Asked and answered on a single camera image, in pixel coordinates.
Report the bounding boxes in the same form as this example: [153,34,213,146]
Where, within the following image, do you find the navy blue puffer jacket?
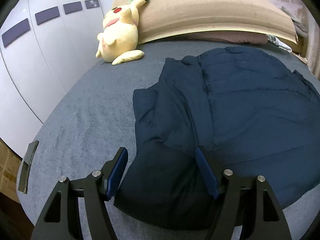
[114,47,319,230]

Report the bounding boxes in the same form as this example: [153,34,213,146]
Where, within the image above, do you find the pile of clothes and papers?
[276,1,309,38]

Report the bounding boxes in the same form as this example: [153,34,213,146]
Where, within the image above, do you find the black smartphone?
[18,140,39,194]

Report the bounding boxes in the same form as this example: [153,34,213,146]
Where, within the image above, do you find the grey bed sheet mattress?
[18,41,319,239]

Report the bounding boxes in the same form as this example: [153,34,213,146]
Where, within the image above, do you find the white crumpled cloth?
[267,35,292,53]

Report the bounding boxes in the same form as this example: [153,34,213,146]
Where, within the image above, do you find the pink pillow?
[183,31,268,44]

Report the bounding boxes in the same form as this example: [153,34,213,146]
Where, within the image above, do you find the yellow Pikachu plush toy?
[95,0,148,65]

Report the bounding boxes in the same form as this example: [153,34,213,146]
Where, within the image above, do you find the white wardrobe with purple panels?
[1,0,103,157]

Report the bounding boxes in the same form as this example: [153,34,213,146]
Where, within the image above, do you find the beige curtain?
[277,0,319,79]

